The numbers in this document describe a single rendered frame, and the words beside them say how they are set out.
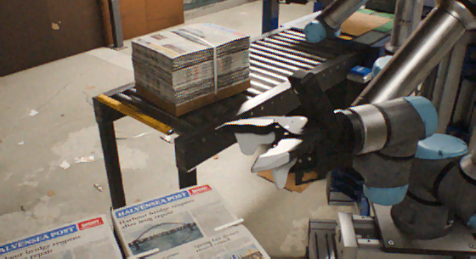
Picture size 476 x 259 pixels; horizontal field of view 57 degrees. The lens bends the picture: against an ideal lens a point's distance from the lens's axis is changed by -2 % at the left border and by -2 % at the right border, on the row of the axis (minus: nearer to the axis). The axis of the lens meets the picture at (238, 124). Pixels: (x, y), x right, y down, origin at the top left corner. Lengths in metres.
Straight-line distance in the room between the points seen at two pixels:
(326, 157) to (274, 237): 1.62
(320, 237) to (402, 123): 1.30
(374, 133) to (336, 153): 0.06
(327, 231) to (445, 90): 0.97
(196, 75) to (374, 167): 0.98
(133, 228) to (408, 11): 1.09
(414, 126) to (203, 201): 0.62
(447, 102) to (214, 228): 0.69
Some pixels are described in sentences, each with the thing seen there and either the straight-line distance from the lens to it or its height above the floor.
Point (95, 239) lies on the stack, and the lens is 1.12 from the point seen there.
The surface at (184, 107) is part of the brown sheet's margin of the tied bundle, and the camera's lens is 1.65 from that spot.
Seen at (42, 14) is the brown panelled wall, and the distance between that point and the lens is 4.66.
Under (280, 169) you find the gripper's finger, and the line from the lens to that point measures 0.60.
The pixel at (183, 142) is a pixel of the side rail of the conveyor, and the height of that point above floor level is 0.80.
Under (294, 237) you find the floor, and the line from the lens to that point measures 2.30.
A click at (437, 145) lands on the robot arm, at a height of 1.05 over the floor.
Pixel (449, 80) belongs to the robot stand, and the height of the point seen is 1.12.
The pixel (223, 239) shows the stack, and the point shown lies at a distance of 1.07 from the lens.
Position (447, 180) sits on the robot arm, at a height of 1.01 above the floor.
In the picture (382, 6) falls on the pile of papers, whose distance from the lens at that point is 3.24.
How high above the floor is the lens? 1.56
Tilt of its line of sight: 29 degrees down
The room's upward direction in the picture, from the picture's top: straight up
